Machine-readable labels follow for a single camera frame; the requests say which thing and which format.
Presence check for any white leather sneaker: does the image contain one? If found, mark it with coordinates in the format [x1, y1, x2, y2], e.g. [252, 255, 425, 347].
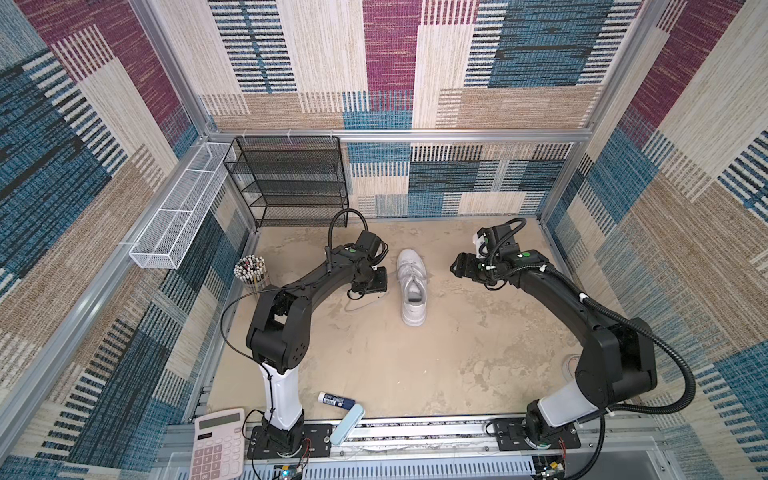
[396, 248, 428, 327]

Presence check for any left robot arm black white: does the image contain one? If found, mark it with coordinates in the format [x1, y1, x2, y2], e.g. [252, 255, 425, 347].
[246, 230, 388, 454]

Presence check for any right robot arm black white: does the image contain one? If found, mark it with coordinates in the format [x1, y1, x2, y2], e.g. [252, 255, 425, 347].
[450, 223, 657, 448]

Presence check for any cup of coloured pencils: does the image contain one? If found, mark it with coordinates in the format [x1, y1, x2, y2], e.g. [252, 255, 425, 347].
[233, 254, 268, 294]

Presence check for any blue white glue stick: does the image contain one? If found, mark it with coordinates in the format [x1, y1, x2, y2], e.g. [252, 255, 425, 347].
[318, 392, 356, 410]

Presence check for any light blue eraser block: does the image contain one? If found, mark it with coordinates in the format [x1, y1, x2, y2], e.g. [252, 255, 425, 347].
[329, 404, 365, 446]

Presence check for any clear tape roll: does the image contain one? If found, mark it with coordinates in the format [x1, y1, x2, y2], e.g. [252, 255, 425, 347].
[561, 354, 581, 382]

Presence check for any pink desk calculator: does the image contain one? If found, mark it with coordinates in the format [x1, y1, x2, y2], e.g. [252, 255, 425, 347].
[189, 408, 246, 480]

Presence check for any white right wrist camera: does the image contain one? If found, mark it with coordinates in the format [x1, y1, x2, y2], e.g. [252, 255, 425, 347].
[472, 233, 488, 259]

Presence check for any black wire mesh shelf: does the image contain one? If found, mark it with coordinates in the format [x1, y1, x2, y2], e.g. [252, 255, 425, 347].
[223, 136, 349, 227]

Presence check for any thin black left cable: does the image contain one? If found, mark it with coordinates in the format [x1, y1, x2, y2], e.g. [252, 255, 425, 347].
[219, 287, 283, 480]

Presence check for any black corrugated right cable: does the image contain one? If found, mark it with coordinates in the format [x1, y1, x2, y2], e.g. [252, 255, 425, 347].
[575, 293, 697, 480]

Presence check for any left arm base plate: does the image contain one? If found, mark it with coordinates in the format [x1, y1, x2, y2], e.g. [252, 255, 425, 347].
[246, 423, 333, 460]

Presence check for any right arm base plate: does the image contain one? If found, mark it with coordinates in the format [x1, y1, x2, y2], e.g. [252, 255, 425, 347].
[485, 417, 581, 451]

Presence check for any white wire mesh basket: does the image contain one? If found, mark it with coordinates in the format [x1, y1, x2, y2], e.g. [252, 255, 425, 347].
[129, 143, 229, 270]

